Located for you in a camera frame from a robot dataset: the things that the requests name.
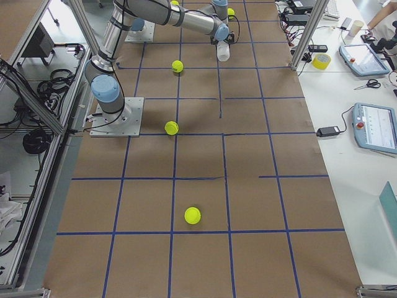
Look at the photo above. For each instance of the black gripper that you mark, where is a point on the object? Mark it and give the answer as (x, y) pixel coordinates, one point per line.
(219, 41)

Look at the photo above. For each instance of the white blue tennis ball can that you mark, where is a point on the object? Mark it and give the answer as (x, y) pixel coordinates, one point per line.
(223, 51)

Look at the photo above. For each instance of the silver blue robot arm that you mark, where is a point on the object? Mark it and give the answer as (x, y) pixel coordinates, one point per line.
(99, 70)

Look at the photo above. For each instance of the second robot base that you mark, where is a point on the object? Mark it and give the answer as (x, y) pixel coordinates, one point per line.
(141, 31)

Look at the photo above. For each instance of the yellow tennis ball middle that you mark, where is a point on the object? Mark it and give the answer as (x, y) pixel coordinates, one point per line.
(177, 66)

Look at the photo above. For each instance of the yellow tennis ball by base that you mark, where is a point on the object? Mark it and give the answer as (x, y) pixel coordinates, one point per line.
(171, 127)

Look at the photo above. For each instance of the yellow tennis ball near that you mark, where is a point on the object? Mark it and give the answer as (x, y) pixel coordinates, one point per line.
(192, 215)

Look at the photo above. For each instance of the black phone device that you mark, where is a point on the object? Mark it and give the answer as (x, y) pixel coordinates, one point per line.
(317, 48)

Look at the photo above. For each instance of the yellow tape roll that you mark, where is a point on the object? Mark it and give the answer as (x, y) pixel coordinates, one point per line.
(321, 61)

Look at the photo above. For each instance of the black power adapter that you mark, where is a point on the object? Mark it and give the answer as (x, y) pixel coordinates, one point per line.
(328, 131)

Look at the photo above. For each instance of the paper cup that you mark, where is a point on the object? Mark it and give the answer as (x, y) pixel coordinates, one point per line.
(355, 28)

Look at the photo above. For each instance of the far teach pendant tablet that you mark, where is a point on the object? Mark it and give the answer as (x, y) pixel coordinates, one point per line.
(362, 60)

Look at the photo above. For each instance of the teach pendant tablet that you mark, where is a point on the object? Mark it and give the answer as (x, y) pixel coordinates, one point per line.
(362, 60)
(374, 127)

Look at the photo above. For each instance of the near teach pendant tablet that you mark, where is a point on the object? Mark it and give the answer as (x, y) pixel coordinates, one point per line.
(374, 127)

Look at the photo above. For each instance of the white crumpled cloth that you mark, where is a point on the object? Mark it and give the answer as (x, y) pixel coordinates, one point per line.
(11, 211)

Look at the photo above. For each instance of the aluminium frame post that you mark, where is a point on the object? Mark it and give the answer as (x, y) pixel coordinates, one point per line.
(315, 17)

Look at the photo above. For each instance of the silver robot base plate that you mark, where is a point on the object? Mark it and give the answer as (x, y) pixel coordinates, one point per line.
(128, 124)

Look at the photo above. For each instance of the black handled scissors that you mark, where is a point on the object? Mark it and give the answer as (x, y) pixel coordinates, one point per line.
(371, 83)

